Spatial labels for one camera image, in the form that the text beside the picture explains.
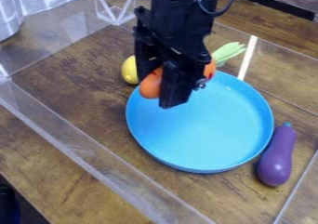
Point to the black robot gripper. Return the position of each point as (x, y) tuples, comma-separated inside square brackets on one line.
[(169, 38)]

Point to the orange toy carrot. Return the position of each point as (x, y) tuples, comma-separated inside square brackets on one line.
[(150, 84)]

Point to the blue round tray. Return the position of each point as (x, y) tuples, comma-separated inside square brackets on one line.
[(210, 135)]

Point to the yellow toy lemon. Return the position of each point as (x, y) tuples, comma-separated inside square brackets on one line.
[(129, 71)]

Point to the purple toy eggplant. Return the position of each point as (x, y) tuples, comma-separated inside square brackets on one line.
[(275, 165)]

